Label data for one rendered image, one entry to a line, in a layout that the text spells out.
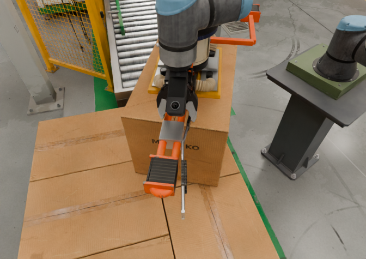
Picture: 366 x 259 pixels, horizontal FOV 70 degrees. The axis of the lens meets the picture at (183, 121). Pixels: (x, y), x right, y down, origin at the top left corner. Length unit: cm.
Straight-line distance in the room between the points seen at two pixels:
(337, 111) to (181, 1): 109
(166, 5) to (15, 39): 185
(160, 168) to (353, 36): 111
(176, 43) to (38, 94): 211
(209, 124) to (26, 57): 175
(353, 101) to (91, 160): 135
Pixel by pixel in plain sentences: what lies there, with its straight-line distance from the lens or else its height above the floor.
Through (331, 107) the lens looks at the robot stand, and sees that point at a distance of 148.
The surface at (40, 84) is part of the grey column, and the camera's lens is 253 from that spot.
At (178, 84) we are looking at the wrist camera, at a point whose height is 125.
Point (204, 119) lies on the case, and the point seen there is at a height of 96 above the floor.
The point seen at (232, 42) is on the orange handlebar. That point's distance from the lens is 112.
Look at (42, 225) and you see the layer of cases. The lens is 133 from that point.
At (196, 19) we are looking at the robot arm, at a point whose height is 140.
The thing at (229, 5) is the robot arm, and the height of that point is 141.
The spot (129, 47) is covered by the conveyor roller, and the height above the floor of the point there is 54.
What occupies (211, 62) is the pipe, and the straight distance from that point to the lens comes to 114.
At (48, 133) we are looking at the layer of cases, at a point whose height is 54.
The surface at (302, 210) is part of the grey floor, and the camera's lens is 197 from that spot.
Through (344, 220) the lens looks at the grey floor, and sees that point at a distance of 206.
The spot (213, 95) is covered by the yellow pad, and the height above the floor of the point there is 97.
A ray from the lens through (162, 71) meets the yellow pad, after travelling 109.
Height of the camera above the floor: 166
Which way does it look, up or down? 48 degrees down
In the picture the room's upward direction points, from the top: straight up
